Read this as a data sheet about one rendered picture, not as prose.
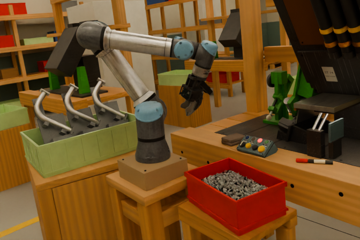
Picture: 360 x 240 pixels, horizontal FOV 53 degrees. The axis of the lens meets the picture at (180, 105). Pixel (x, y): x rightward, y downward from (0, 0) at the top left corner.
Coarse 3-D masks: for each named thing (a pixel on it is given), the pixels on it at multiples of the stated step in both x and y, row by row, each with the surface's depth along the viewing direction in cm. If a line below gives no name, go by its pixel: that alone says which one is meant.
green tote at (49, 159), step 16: (128, 112) 227; (112, 128) 197; (128, 128) 203; (32, 144) 184; (48, 144) 178; (64, 144) 183; (80, 144) 188; (96, 144) 193; (112, 144) 198; (128, 144) 203; (32, 160) 194; (48, 160) 179; (64, 160) 184; (80, 160) 189; (96, 160) 194; (48, 176) 180
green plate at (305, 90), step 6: (300, 72) 149; (300, 78) 151; (300, 84) 151; (306, 84) 149; (294, 90) 153; (300, 90) 152; (306, 90) 150; (312, 90) 147; (294, 96) 154; (300, 96) 156; (306, 96) 150
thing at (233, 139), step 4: (228, 136) 168; (232, 136) 167; (236, 136) 167; (240, 136) 166; (224, 140) 166; (228, 140) 163; (232, 140) 163; (236, 140) 164; (240, 140) 165; (228, 144) 163; (232, 144) 162; (236, 144) 163
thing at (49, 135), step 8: (40, 120) 203; (56, 120) 208; (64, 120) 210; (40, 128) 202; (48, 128) 204; (56, 128) 207; (48, 136) 203; (56, 136) 205; (64, 136) 202; (72, 136) 204
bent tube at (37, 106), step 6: (42, 90) 204; (42, 96) 203; (36, 102) 201; (36, 108) 199; (36, 114) 199; (42, 114) 201; (42, 120) 200; (48, 120) 201; (60, 126) 203; (66, 126) 205
